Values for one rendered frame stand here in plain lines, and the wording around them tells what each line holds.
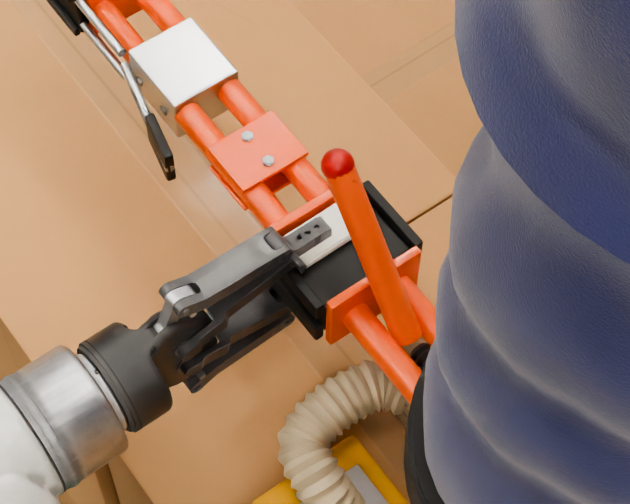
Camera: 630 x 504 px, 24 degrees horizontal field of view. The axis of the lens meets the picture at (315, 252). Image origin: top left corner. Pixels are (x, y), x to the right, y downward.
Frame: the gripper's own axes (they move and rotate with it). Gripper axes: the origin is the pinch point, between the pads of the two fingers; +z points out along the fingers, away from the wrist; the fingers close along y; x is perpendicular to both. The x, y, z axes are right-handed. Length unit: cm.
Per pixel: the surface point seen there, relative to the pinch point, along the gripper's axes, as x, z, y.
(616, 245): 31, -12, -52
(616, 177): 29, -11, -54
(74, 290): -16.0, -14.8, 13.9
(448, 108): -33, 44, 54
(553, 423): 29.4, -9.9, -33.2
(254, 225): -12.2, 1.2, 13.9
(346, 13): -53, 43, 54
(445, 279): 19.2, -7.4, -29.4
